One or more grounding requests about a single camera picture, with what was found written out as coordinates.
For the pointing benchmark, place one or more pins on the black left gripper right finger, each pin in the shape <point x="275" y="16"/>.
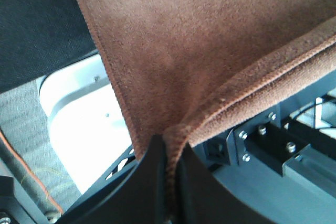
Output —
<point x="202" y="199"/>

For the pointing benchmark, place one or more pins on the brown towel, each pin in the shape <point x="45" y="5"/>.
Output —
<point x="189" y="69"/>

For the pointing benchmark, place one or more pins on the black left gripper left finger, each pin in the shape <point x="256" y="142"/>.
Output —
<point x="138" y="198"/>

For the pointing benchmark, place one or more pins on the black table mat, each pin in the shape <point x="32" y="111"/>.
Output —
<point x="39" y="37"/>

